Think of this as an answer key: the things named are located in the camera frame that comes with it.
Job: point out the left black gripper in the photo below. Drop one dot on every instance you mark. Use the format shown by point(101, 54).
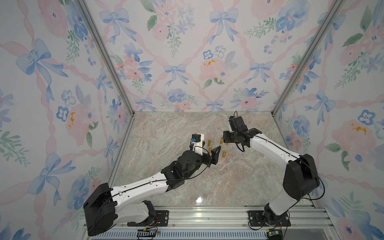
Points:
point(213, 158)

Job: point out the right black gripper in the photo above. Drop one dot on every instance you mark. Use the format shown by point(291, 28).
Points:
point(225, 136)

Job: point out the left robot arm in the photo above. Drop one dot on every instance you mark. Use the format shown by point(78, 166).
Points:
point(109, 206)

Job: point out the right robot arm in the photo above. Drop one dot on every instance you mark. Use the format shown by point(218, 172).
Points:
point(300, 179)

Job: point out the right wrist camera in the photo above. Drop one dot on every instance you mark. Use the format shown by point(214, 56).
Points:
point(237, 124)

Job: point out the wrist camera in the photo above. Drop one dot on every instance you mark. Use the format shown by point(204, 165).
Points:
point(196, 143)
point(237, 124)

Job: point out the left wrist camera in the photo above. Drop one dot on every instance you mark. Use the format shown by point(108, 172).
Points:
point(196, 143)

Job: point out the aluminium rail frame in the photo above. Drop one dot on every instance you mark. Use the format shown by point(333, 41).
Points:
point(304, 222)

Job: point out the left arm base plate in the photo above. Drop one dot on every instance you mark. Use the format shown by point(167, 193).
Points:
point(159, 219)

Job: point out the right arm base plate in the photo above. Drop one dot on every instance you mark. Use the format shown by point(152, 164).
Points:
point(268, 219)

